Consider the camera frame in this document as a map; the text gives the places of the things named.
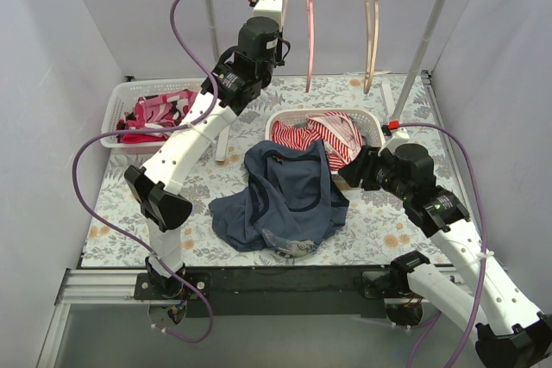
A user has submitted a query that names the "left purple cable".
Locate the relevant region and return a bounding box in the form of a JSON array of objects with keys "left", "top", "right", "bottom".
[{"left": 72, "top": 0, "right": 260, "bottom": 343}]

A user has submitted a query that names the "pink patterned clothes pile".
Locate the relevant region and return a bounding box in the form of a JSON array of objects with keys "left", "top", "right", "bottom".
[{"left": 116, "top": 89, "right": 198, "bottom": 130}]

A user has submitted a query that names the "pink plastic hanger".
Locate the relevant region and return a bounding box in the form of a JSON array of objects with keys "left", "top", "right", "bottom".
[{"left": 305, "top": 0, "right": 315, "bottom": 93}]

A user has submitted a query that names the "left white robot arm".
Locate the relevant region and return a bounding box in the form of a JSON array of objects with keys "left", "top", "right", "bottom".
[{"left": 124, "top": 16, "right": 286, "bottom": 299}]

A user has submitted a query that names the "white rectangular laundry basket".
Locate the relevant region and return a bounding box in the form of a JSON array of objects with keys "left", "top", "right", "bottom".
[{"left": 100, "top": 78, "right": 203, "bottom": 154}]

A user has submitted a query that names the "red striped white garment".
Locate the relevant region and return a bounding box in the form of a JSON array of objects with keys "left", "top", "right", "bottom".
[{"left": 269, "top": 111, "right": 363, "bottom": 172}]

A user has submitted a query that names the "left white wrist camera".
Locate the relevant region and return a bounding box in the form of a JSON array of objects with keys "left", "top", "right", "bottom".
[{"left": 253, "top": 0, "right": 284, "bottom": 28}]

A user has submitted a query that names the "purple cable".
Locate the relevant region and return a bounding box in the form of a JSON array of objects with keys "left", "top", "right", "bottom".
[
  {"left": 72, "top": 0, "right": 260, "bottom": 343},
  {"left": 387, "top": 120, "right": 491, "bottom": 368}
]

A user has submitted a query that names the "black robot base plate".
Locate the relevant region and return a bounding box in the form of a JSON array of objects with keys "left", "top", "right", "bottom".
[{"left": 133, "top": 265, "right": 428, "bottom": 320}]

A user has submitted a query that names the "white oval laundry basket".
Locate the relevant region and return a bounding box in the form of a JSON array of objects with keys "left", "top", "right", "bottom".
[{"left": 265, "top": 108, "right": 387, "bottom": 171}]

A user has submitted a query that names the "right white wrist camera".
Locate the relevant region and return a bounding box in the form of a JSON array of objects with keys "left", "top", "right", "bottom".
[{"left": 378, "top": 120, "right": 410, "bottom": 156}]

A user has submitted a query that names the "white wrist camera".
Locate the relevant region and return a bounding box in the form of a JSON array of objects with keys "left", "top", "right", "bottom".
[
  {"left": 378, "top": 120, "right": 410, "bottom": 156},
  {"left": 253, "top": 0, "right": 284, "bottom": 28}
]

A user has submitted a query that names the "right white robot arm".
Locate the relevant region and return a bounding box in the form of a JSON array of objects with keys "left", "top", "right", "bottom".
[{"left": 339, "top": 144, "right": 551, "bottom": 367}]

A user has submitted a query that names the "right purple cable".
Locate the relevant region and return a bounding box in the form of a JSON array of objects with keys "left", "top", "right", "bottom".
[{"left": 387, "top": 120, "right": 491, "bottom": 368}]

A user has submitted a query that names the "blue tank top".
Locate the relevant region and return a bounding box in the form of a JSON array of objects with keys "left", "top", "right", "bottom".
[{"left": 209, "top": 140, "right": 349, "bottom": 258}]

